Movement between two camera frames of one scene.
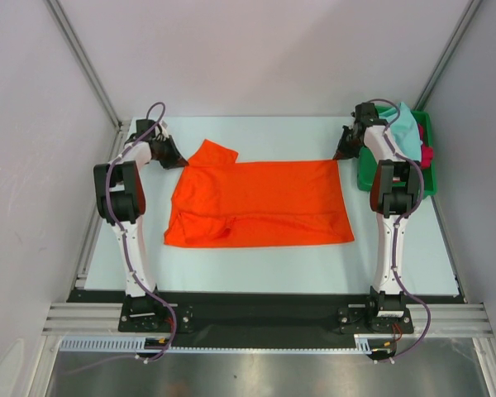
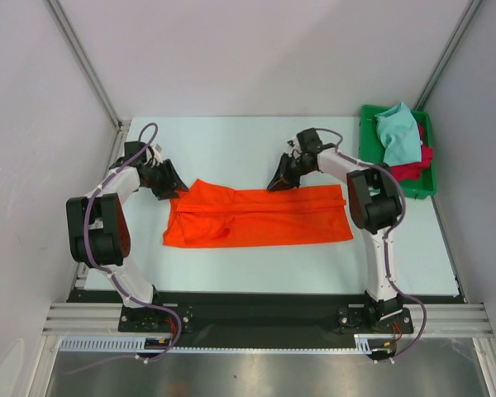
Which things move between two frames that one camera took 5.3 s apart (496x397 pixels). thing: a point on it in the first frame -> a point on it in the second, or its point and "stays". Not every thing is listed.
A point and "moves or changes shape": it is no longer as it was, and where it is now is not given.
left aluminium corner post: x=60 y=15 stays
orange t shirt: x=216 y=200 moves or changes shape
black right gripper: x=349 y=143 -> x=290 y=169
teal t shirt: x=405 y=130 stays
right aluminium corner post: x=445 y=55 stays
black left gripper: x=175 y=159 -> x=163 y=166
